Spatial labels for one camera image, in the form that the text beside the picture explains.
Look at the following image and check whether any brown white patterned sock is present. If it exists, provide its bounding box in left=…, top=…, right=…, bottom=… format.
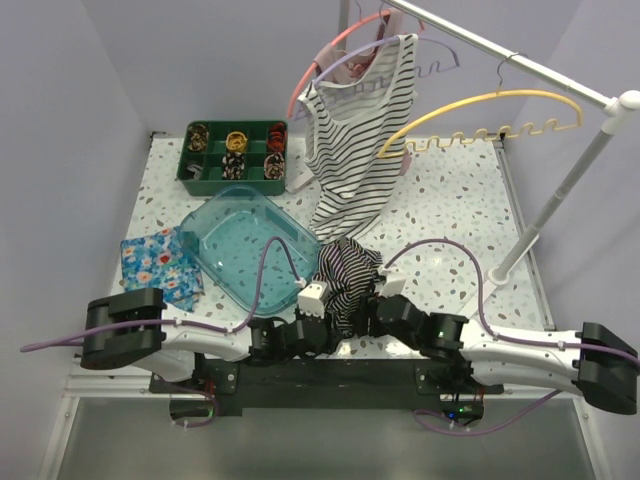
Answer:
left=263, top=152, right=285, bottom=180

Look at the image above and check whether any grey black rolled sock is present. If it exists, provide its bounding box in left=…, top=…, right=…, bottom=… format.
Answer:
left=185, top=163, right=203, bottom=181

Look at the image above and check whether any green compartment organizer tray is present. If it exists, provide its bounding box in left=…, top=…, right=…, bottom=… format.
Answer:
left=176, top=120, right=288, bottom=197

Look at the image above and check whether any purple plastic hanger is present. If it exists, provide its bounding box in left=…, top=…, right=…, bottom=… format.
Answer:
left=286, top=35, right=461, bottom=119

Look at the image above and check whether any pink plastic hanger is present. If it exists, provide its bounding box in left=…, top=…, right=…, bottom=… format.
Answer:
left=286, top=9, right=426, bottom=119

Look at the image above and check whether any red black rolled sock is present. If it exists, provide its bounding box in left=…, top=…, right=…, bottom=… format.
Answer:
left=267, top=122, right=287, bottom=152

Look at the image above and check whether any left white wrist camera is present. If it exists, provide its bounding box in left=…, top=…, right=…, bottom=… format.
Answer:
left=297, top=281, right=329, bottom=318

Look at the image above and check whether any yellow rolled sock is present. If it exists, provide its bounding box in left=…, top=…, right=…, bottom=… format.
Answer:
left=225, top=131, right=248, bottom=153

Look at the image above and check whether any black beige patterned sock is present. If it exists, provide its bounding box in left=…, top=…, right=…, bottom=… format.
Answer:
left=221, top=152, right=245, bottom=180

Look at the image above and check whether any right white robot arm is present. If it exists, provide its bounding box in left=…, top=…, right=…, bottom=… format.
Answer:
left=351, top=295, right=639, bottom=415

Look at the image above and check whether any white clothes rack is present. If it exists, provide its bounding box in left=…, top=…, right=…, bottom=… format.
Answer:
left=287, top=0, right=640, bottom=326

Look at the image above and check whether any blue floral folded cloth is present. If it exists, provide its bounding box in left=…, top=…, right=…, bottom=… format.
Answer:
left=120, top=227, right=204, bottom=313

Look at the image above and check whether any brown patterned rolled sock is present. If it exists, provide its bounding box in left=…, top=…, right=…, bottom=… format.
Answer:
left=187, top=123, right=209, bottom=153

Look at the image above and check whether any yellow plastic hanger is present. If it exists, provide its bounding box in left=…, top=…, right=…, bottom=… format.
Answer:
left=377, top=89, right=585, bottom=160

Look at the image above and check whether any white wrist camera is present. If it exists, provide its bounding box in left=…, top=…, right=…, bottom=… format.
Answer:
left=297, top=281, right=329, bottom=318
left=377, top=266, right=407, bottom=297

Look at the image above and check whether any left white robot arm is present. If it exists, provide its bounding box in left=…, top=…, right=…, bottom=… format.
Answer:
left=80, top=285, right=342, bottom=392

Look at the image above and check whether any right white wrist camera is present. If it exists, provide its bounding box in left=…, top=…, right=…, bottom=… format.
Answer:
left=377, top=266, right=407, bottom=297

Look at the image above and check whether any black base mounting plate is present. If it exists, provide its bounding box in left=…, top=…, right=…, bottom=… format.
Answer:
left=149, top=359, right=504, bottom=416

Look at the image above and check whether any teal transparent plastic bin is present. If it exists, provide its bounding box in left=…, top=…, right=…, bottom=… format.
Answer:
left=179, top=186, right=320, bottom=316

